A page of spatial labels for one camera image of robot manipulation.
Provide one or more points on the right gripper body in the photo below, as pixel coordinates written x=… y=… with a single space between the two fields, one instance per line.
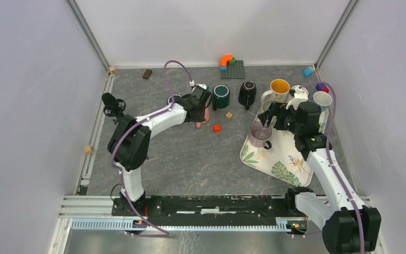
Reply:
x=286 y=119

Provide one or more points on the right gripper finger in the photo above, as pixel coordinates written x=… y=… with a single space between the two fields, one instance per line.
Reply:
x=270 y=119
x=261 y=117

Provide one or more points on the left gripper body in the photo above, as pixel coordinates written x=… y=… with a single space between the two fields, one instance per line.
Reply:
x=200 y=116

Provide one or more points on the mauve purple mug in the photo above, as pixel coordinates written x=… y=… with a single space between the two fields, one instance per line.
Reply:
x=259 y=136

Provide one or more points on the pink mug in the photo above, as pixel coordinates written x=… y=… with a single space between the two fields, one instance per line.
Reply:
x=206 y=118

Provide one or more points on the navy blue mug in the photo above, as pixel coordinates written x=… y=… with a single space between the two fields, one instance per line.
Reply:
x=173 y=98

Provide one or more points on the dark green mug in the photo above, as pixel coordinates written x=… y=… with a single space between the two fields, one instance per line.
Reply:
x=220 y=97

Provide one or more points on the white floral mug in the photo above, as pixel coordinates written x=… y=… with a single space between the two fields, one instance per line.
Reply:
x=279 y=90

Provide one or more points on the cream white mug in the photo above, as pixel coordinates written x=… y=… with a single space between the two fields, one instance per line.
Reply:
x=297 y=91

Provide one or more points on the light blue mug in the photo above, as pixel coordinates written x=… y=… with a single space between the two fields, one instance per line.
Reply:
x=322 y=99

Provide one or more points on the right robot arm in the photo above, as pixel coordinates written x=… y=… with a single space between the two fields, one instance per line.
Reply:
x=347 y=224

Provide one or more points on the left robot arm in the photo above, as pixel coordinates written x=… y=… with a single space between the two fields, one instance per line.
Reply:
x=130 y=141

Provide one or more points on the black mug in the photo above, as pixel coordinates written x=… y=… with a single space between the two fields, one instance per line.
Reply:
x=247 y=94

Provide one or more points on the red cube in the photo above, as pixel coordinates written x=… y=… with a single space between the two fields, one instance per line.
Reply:
x=217 y=128

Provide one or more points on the orange curved lego piece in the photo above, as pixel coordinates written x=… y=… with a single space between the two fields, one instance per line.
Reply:
x=225 y=60

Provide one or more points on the purple and red block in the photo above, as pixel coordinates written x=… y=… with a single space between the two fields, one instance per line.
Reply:
x=322 y=87

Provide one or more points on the grey lego baseplate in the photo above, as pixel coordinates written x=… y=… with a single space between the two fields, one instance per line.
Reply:
x=236 y=71

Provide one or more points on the light blue block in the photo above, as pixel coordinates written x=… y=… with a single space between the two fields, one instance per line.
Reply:
x=308 y=71

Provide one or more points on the green lego brick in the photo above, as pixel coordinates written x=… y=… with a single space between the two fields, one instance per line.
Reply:
x=232 y=61

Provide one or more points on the brown block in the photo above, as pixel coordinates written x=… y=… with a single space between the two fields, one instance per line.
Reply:
x=147 y=74

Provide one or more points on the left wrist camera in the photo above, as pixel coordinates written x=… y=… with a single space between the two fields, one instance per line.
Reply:
x=193 y=85

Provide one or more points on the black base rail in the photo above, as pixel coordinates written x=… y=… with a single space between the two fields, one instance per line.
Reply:
x=222 y=210

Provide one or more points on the wooden cube by rail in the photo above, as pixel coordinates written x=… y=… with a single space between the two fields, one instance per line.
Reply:
x=88 y=149

